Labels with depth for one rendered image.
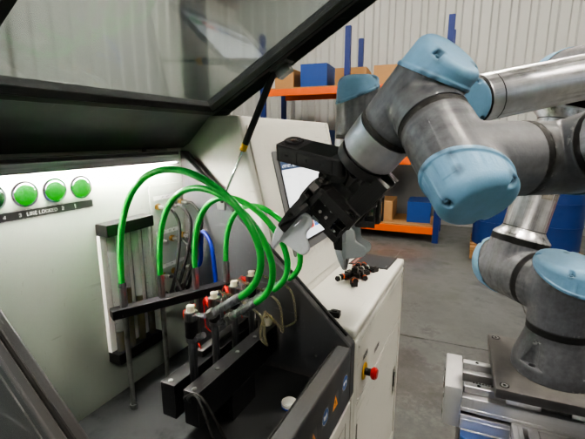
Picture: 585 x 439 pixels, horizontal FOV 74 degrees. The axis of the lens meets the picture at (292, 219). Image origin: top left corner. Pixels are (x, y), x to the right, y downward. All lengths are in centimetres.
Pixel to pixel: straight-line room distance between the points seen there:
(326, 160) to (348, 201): 6
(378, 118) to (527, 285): 54
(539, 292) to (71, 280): 97
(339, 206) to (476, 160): 21
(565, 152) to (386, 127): 17
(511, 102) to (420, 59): 30
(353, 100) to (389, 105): 27
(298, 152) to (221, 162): 65
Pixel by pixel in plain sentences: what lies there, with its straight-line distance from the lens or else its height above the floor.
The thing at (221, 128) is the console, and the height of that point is 151.
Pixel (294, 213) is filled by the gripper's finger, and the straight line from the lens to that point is 54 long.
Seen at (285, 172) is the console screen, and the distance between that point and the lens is 128.
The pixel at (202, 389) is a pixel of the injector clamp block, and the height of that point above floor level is 98.
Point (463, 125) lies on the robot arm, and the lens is 39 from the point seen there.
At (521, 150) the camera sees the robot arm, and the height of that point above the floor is 148.
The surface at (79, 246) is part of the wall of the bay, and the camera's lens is 101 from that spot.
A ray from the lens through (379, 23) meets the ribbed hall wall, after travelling 741.
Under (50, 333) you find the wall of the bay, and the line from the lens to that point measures 102.
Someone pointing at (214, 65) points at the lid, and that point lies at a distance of 93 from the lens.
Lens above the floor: 149
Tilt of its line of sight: 12 degrees down
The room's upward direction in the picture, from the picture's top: straight up
